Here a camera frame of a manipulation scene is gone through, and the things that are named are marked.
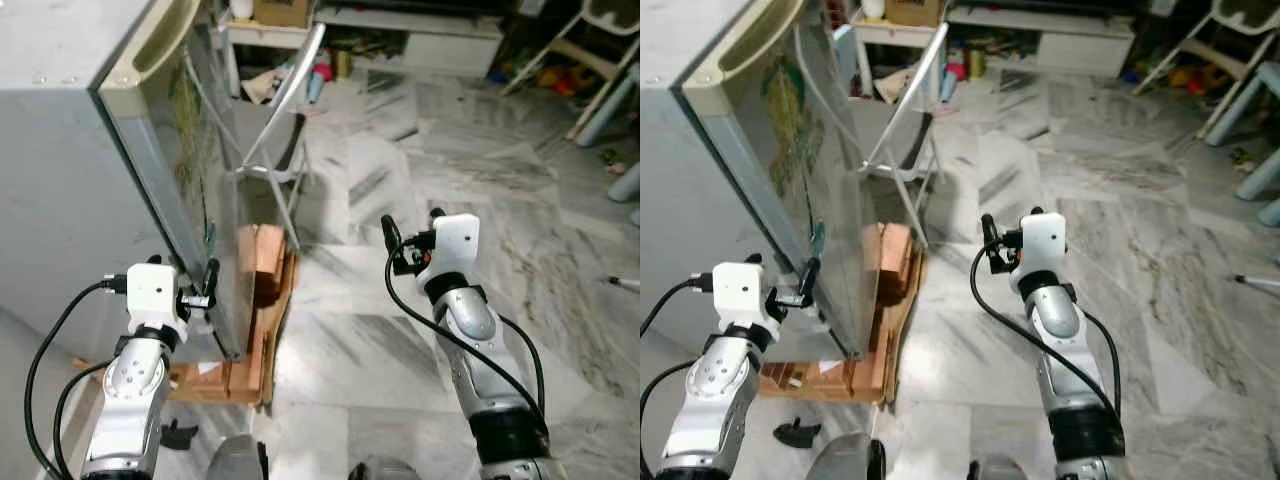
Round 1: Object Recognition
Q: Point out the grey fridge door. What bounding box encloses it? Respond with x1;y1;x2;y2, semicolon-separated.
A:
95;0;248;363
672;0;867;363

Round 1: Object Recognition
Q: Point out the orange brick fridge plinth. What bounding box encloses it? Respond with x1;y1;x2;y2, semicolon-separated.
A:
163;224;293;403
758;222;916;403

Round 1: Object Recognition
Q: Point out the grey fridge cabinet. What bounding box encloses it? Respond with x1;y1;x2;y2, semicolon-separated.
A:
640;0;801;336
0;0;196;336

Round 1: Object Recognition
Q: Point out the small black plastic piece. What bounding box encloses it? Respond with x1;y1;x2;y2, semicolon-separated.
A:
160;419;202;452
774;419;823;450

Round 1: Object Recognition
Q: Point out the grey robot left leg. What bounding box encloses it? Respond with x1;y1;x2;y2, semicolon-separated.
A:
203;434;269;480
813;431;888;480

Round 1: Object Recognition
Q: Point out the grey robot leg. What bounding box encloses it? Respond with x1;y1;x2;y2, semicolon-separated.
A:
963;457;1033;480
203;434;269;480
813;431;888;480
348;455;423;480

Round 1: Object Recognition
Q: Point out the white low cabinet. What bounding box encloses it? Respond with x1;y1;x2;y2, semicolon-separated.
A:
314;5;507;78
944;5;1138;78

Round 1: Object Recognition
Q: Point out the metal folding chair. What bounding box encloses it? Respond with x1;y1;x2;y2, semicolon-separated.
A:
233;22;332;253
858;22;952;251

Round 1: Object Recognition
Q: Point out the grey robot right leg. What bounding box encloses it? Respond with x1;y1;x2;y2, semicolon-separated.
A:
348;455;423;480
963;457;1033;480

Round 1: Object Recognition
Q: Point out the small white table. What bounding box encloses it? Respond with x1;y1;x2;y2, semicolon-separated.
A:
850;20;946;101
219;20;313;101

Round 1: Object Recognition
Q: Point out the brown cardboard box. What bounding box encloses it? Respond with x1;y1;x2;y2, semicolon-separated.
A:
253;0;317;28
884;0;947;27

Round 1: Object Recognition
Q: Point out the white plastic chair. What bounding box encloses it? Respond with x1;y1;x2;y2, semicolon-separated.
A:
500;0;641;141
1133;0;1280;106

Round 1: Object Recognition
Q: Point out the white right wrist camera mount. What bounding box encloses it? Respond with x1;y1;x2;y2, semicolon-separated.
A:
429;212;482;278
1017;211;1070;278

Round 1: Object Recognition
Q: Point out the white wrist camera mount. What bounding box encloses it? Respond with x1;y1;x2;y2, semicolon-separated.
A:
1017;211;1070;278
126;262;192;333
429;212;482;278
711;261;773;329

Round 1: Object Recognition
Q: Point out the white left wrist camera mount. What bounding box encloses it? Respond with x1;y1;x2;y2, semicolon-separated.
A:
126;262;192;333
711;261;773;329

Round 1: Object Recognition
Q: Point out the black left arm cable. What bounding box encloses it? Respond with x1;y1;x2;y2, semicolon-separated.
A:
24;277;131;480
640;277;715;480

